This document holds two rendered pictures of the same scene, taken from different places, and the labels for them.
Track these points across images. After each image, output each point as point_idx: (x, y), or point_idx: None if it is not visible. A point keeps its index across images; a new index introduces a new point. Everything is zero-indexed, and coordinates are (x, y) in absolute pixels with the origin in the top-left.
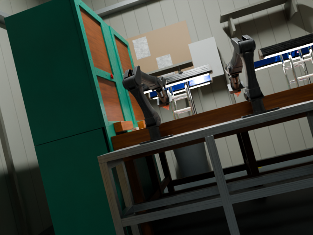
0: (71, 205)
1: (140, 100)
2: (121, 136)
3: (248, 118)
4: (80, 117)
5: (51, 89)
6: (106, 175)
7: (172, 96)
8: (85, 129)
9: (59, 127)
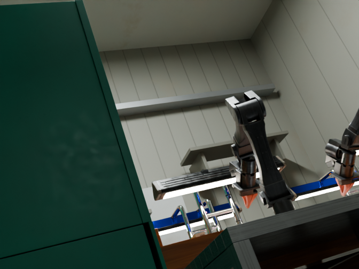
0: None
1: (265, 144)
2: (181, 246)
3: None
4: (93, 202)
5: (28, 143)
6: (253, 268)
7: (208, 213)
8: (104, 227)
9: (40, 222)
